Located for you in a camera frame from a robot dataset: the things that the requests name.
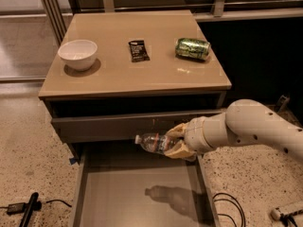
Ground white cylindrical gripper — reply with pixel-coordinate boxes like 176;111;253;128
164;116;213;162

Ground clear plastic water bottle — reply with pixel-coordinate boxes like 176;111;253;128
134;133;179;154

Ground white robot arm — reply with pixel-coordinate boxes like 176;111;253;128
165;99;303;162

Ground grey top drawer front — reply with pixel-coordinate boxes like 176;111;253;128
51;110;222;143

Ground open grey middle drawer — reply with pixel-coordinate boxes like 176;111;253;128
68;141;221;227

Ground grey drawer cabinet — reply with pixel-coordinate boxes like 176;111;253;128
39;10;231;159

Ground green soda can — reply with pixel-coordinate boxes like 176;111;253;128
175;38;211;61

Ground black snack bar wrapper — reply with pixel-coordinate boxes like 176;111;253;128
129;40;150;62

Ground blue tape piece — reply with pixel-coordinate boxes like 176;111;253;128
69;157;78;165

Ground small dark floor object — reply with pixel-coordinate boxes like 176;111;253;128
274;95;290;113

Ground white power strip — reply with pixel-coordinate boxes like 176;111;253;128
271;201;303;220

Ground white ceramic bowl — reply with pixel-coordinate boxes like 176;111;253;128
58;40;98;71

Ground black power adapter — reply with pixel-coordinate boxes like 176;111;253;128
7;202;26;215

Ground black coiled cable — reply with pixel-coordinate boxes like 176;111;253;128
212;191;247;227

